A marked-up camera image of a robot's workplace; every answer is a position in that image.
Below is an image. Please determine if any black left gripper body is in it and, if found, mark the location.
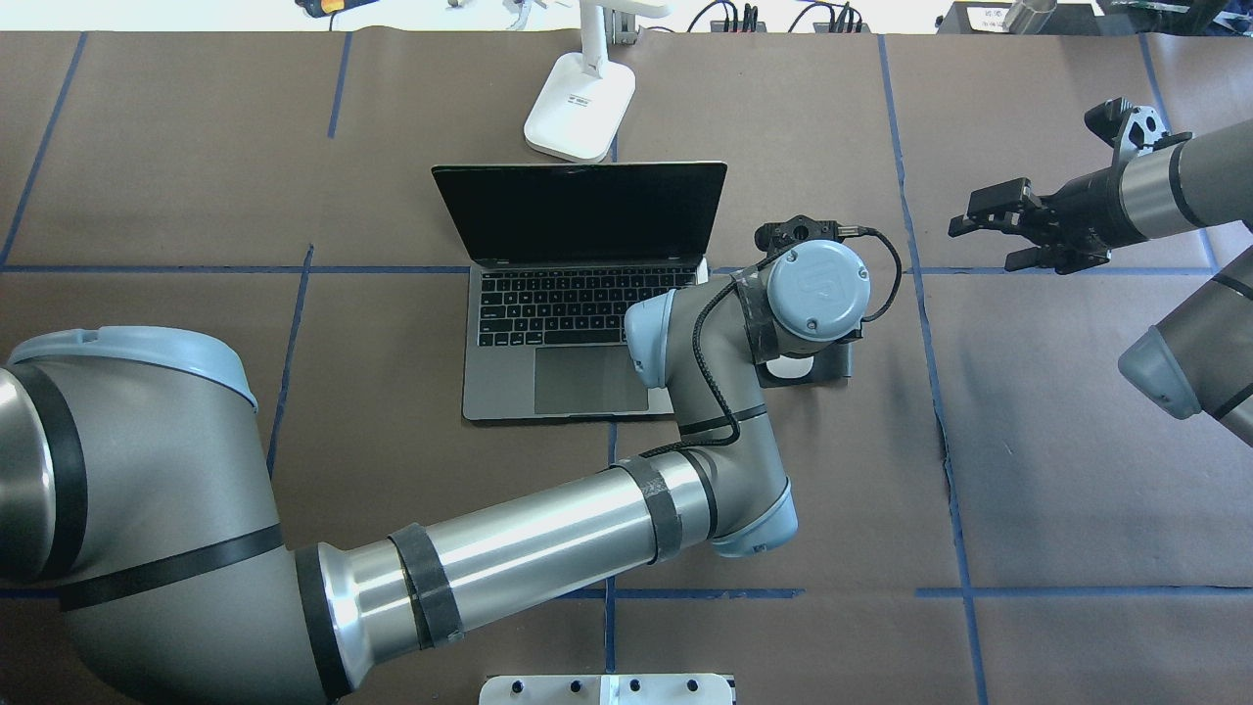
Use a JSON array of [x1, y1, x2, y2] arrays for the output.
[[756, 214, 843, 258]]

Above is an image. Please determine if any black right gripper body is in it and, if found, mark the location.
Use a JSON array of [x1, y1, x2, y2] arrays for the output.
[[1025, 172, 1126, 275]]

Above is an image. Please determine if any grey laptop computer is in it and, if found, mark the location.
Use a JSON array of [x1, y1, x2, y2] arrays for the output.
[[434, 162, 725, 421]]

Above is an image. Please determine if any white computer mouse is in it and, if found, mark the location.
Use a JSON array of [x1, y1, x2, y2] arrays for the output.
[[766, 356, 813, 379]]

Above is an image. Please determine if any black mouse pad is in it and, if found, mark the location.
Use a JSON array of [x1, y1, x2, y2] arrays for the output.
[[756, 343, 855, 389]]

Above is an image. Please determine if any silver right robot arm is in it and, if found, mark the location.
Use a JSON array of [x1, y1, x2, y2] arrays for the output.
[[949, 99, 1252, 443]]

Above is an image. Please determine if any white desk lamp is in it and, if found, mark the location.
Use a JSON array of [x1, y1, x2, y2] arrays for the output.
[[524, 1, 674, 164]]

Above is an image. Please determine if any brown paper table cover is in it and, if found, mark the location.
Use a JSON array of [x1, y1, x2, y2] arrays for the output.
[[3, 28, 1250, 704]]

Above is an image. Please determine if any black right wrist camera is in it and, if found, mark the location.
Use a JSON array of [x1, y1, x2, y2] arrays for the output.
[[1083, 96, 1172, 167]]

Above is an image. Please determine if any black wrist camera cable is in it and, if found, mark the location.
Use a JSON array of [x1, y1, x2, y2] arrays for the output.
[[642, 225, 903, 460]]

